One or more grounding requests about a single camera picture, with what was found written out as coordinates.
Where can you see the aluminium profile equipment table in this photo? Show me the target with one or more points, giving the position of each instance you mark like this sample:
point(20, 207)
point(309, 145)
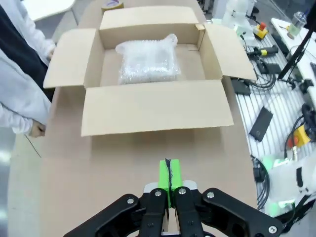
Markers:
point(279, 103)

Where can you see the brown cardboard box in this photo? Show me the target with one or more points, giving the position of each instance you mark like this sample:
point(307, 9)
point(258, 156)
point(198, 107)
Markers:
point(158, 111)

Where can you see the round white background table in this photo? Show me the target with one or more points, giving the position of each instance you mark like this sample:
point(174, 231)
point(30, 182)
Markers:
point(49, 7)

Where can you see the person in white coat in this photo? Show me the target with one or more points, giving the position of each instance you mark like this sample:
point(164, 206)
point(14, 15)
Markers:
point(14, 42)

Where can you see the flat black rectangular device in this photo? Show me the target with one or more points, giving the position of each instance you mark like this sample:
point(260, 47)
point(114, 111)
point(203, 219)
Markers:
point(241, 87)

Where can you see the black stand pole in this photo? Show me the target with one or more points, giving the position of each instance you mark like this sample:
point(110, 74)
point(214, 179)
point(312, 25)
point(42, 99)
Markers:
point(295, 53)

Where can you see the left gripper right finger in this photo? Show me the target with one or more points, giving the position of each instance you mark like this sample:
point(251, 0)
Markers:
point(227, 212)

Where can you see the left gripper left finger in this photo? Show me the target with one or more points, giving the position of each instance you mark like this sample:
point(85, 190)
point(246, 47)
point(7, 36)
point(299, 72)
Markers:
point(113, 214)

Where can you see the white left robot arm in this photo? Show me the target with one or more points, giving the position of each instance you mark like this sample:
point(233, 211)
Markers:
point(288, 177)

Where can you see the plastic cup with green drink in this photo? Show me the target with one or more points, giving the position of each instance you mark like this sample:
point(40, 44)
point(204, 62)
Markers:
point(297, 24)

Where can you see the long flat black device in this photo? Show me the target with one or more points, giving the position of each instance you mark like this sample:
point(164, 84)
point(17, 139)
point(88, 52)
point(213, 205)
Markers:
point(261, 123)

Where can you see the person's left forearm white sleeve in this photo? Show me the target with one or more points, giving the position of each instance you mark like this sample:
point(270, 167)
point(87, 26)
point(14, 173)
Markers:
point(42, 40)

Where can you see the bubble-wrapped clock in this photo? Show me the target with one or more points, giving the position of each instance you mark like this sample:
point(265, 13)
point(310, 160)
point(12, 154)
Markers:
point(148, 64)

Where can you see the person's left hand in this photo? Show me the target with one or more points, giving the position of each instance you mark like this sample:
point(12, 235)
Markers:
point(51, 51)

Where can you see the person's right hand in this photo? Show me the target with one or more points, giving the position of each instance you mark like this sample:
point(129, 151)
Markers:
point(37, 129)

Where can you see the brown packing tape roll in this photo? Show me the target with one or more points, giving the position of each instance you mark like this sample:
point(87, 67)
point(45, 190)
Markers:
point(118, 6)

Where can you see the small black box device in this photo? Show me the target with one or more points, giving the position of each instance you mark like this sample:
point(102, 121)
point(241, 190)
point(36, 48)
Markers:
point(270, 67)

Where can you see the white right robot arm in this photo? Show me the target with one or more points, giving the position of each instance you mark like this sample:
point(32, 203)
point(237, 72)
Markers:
point(233, 14)

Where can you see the white side table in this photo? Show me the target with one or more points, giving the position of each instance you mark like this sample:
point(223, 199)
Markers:
point(307, 61)

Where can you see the person's right forearm white sleeve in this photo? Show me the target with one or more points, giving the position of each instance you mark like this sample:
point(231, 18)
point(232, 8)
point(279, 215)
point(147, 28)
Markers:
point(19, 118)

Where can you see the yellow emergency stop button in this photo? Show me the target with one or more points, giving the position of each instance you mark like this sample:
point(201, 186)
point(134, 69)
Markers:
point(261, 31)
point(300, 137)

